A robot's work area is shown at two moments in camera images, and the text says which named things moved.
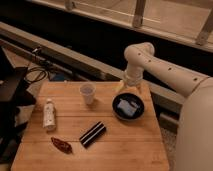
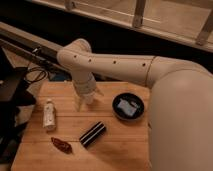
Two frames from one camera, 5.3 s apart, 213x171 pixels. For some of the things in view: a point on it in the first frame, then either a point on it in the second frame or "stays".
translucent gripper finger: x=140 y=89 → x=99 y=91
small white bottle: x=49 y=115 stays
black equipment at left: x=14 y=93 stays
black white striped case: x=92 y=134 stays
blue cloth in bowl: x=127 y=107 stays
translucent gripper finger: x=121 y=86 → x=79 y=101
